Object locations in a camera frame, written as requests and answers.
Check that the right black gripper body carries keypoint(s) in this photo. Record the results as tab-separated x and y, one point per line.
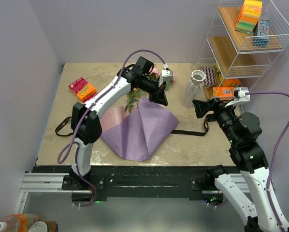
225	117

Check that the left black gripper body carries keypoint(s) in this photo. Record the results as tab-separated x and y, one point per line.
148	85

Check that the pink white flower bunch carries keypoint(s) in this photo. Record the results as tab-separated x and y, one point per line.
135	95

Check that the black gold-lettered ribbon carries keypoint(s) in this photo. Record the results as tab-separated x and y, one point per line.
183	132

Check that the purple wrapping paper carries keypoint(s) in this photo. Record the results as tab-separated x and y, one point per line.
141	132

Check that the pink wrapping paper sheet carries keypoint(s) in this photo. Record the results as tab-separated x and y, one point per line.
113	117

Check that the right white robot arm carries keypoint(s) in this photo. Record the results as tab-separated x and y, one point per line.
262	212

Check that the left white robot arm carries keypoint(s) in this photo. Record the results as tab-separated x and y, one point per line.
86	118

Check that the white ribbed vase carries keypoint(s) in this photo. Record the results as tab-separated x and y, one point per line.
193	88

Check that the orange box on shelf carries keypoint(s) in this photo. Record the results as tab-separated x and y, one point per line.
223	93

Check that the orange green sponge pack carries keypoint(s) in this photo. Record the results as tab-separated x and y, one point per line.
228	85

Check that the pink orange snack box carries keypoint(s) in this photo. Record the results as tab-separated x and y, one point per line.
83	89

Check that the blue white tall box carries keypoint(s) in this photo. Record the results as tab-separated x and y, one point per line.
262	31

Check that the colourful sponge pack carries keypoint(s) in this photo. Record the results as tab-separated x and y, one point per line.
248	16

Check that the metal tin can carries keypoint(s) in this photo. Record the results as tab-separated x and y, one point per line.
44	226

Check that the orange juice bottle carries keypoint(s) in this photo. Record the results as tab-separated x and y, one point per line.
18	222

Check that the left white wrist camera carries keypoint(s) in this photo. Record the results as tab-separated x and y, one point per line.
165	76

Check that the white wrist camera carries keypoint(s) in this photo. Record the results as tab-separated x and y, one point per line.
241	96
165	76

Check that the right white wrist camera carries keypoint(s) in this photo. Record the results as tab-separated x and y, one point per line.
241	96

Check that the white wire shelf rack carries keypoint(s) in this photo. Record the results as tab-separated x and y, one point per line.
236	55

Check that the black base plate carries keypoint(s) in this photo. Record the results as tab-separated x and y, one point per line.
146	181

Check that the aluminium rail frame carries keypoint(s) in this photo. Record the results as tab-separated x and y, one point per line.
50	179

